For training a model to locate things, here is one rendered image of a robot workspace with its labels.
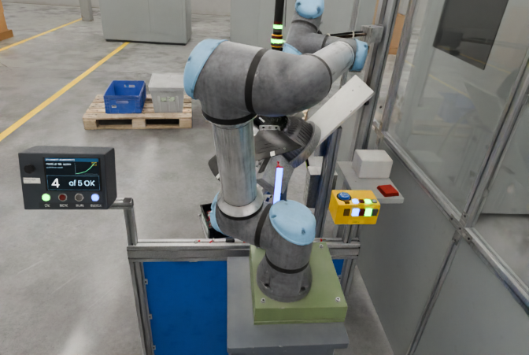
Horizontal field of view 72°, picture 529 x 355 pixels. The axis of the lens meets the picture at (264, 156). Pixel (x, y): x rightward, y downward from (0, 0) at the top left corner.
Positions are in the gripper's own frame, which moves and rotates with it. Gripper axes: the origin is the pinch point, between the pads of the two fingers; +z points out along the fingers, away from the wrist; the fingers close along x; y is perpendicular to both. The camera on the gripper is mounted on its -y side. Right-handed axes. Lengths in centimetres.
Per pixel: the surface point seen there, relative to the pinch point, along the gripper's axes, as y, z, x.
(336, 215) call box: 60, 9, 14
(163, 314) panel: 107, 31, -56
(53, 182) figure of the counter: 51, -16, -78
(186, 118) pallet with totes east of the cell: -23, 291, -124
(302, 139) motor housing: 29.7, 35.8, 1.7
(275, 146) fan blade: 35.4, 13.9, -9.7
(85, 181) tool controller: 51, -14, -69
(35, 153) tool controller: 43, -19, -83
